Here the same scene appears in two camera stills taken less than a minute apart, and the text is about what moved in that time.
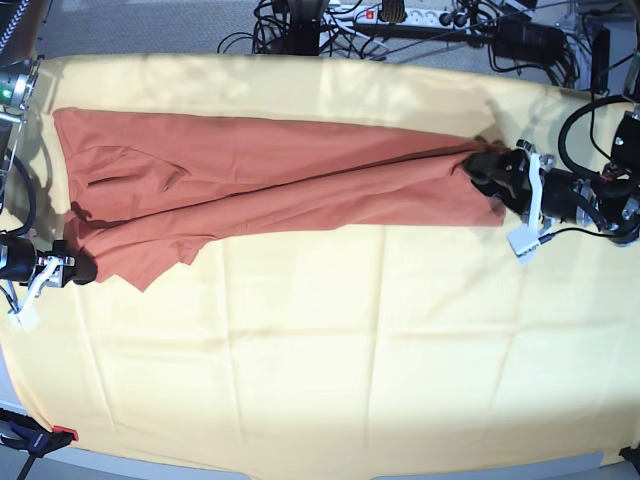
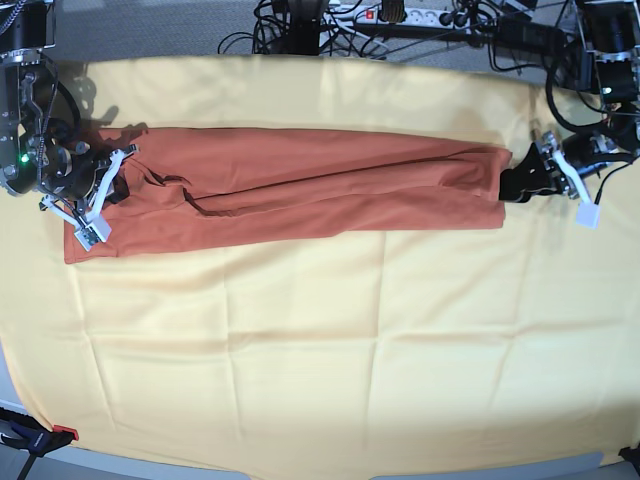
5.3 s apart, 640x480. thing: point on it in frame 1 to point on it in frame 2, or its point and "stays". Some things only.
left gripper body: (21, 262) to (55, 167)
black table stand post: (304, 27) stays
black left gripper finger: (86, 269) to (121, 188)
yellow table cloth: (359, 353) stays
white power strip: (423, 17) stays
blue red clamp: (30, 435) stays
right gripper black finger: (499, 166) to (529, 177)
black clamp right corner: (631, 455) stays
